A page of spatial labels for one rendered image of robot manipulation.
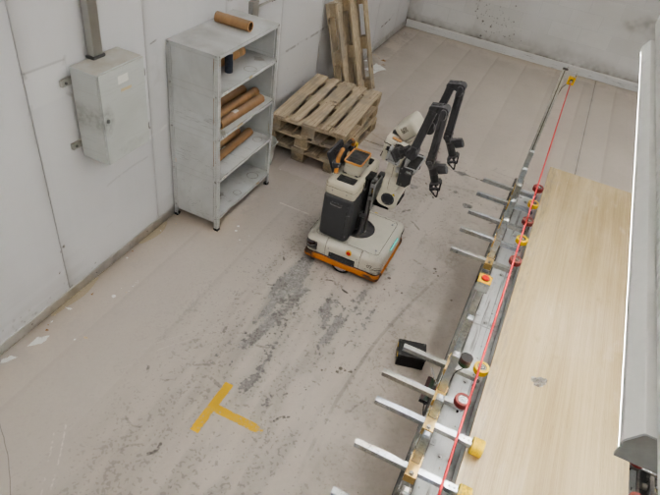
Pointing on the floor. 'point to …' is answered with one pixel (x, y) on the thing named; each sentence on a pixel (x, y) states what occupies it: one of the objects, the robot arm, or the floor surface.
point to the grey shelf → (196, 117)
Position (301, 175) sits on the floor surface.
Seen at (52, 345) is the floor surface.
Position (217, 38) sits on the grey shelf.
